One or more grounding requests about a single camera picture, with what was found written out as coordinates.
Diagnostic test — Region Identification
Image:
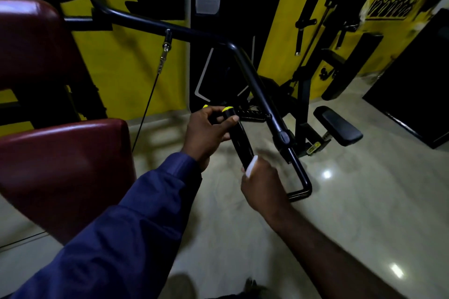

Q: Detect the person's left hand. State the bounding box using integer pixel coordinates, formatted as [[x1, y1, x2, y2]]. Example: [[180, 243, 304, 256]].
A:
[[181, 105, 240, 173]]

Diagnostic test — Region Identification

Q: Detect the person's right hand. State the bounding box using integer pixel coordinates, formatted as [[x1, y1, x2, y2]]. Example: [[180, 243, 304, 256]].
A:
[[240, 155, 294, 222]]

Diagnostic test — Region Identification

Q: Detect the white cleaning wipe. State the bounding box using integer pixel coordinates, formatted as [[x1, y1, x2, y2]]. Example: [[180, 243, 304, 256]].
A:
[[245, 155, 259, 178]]

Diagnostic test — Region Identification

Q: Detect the grey weight machine maroon seat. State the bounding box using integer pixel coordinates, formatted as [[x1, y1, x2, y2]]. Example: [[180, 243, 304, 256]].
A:
[[0, 0, 313, 245]]

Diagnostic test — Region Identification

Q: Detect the person's right forearm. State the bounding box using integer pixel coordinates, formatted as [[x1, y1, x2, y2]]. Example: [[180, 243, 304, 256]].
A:
[[270, 204, 407, 299]]

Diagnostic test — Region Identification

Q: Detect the person's blue shirt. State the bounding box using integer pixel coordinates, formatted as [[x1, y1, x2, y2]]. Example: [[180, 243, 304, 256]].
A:
[[10, 152, 203, 299]]

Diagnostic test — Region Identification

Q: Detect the black seat pad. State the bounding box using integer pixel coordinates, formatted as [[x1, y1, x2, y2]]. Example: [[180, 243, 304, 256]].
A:
[[313, 105, 364, 148]]

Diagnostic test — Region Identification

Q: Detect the black weight machine flat seat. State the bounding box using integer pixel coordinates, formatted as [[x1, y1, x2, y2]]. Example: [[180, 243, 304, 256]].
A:
[[189, 0, 384, 160]]

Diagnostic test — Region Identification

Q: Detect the maroon back pad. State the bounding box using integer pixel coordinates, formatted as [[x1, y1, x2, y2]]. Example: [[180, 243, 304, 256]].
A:
[[0, 118, 138, 245]]

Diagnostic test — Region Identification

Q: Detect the large black cabinet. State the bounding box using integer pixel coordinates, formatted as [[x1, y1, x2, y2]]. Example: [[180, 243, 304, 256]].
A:
[[362, 7, 449, 150]]

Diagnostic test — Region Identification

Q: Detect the maroon head pad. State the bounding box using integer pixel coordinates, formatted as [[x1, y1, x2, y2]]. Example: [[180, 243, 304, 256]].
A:
[[0, 0, 81, 91]]

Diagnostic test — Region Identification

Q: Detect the silver clip black cable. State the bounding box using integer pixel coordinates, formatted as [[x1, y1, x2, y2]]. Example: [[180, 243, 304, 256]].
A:
[[131, 28, 173, 153]]

